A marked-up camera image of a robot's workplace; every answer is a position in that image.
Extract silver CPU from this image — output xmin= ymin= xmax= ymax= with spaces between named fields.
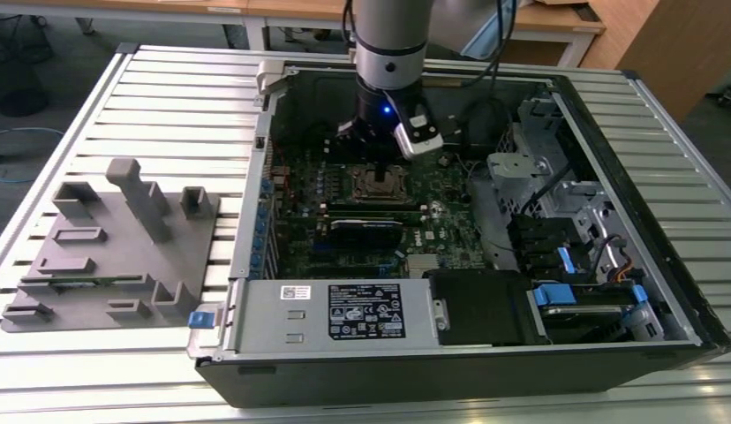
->
xmin=361 ymin=170 xmax=402 ymax=196

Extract metal socket cover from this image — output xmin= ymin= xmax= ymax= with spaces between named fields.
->
xmin=353 ymin=166 xmax=411 ymax=202

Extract CPU socket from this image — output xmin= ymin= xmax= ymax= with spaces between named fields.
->
xmin=349 ymin=163 xmax=415 ymax=204

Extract RAM slot white clips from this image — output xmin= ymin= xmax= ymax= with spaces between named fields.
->
xmin=326 ymin=203 xmax=431 ymax=210
xmin=326 ymin=210 xmax=431 ymax=222

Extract green RAM stick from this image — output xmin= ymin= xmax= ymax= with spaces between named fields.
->
xmin=21 ymin=274 xmax=145 ymax=286
xmin=327 ymin=209 xmax=426 ymax=221

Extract black graphics card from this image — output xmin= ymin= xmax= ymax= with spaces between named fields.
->
xmin=327 ymin=218 xmax=406 ymax=250

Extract green motherboard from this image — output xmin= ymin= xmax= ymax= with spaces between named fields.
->
xmin=258 ymin=132 xmax=502 ymax=281

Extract grey metal drive cage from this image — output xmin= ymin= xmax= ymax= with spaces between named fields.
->
xmin=467 ymin=123 xmax=572 ymax=270

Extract wooden desk white legs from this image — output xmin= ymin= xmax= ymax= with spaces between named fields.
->
xmin=0 ymin=0 xmax=267 ymax=52
xmin=247 ymin=0 xmax=354 ymax=54
xmin=494 ymin=3 xmax=607 ymax=68

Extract silver chipset heat sink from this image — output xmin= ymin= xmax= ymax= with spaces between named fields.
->
xmin=404 ymin=254 xmax=443 ymax=274

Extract black plastic shroud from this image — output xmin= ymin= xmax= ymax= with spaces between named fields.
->
xmin=426 ymin=268 xmax=554 ymax=348

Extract silver power supply unit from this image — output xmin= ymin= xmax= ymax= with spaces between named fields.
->
xmin=217 ymin=277 xmax=444 ymax=353

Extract grey parts rack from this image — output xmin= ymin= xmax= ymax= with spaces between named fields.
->
xmin=0 ymin=157 xmax=225 ymax=333

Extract hard disk blue carrier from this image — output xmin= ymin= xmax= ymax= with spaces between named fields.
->
xmin=527 ymin=284 xmax=634 ymax=345

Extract black PC case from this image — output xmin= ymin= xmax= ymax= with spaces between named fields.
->
xmin=186 ymin=59 xmax=731 ymax=410

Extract wooden cabinet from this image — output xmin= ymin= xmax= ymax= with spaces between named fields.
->
xmin=576 ymin=0 xmax=731 ymax=123

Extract black waste bin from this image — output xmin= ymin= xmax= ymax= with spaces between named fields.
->
xmin=0 ymin=74 xmax=51 ymax=118

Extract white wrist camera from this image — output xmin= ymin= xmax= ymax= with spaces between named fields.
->
xmin=392 ymin=102 xmax=446 ymax=161

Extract grey-blue plastic bracket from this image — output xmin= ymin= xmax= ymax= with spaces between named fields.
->
xmin=516 ymin=97 xmax=567 ymax=133

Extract coloured power wires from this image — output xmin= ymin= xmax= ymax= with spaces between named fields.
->
xmin=594 ymin=232 xmax=644 ymax=284

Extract blue network cable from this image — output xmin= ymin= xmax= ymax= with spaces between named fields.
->
xmin=0 ymin=126 xmax=66 ymax=183

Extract black wire basket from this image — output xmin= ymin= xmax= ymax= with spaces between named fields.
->
xmin=0 ymin=12 xmax=55 ymax=65

